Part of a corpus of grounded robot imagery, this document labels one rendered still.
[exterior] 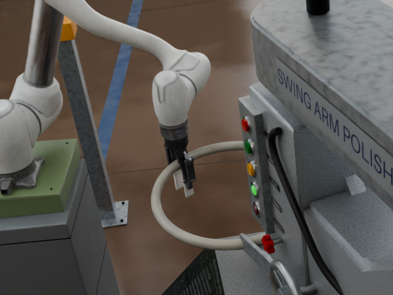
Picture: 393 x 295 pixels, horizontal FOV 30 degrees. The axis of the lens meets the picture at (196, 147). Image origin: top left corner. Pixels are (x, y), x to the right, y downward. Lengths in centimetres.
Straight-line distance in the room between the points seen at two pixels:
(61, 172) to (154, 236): 113
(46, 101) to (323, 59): 159
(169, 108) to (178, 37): 351
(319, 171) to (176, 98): 92
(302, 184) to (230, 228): 227
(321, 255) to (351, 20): 41
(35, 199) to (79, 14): 67
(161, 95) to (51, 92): 54
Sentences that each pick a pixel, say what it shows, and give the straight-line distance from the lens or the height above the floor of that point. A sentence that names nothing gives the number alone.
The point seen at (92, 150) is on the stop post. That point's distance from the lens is 354.
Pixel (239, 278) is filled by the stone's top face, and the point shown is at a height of 84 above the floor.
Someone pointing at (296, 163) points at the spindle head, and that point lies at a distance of 128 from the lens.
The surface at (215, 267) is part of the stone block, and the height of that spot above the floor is 83.
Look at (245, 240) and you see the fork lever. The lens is 198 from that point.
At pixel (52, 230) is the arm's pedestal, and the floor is 78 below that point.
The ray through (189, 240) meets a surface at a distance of 205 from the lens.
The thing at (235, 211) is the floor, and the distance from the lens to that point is 366.
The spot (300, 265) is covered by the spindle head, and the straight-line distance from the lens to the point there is 143.
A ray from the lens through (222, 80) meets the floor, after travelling 490.
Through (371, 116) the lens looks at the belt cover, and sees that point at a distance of 98.
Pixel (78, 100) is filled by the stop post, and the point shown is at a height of 70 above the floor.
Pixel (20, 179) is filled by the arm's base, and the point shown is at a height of 90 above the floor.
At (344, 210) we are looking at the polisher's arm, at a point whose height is 141.
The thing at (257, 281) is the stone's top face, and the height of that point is 84.
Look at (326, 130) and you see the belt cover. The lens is 110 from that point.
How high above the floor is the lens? 220
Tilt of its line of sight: 32 degrees down
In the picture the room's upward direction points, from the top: 9 degrees counter-clockwise
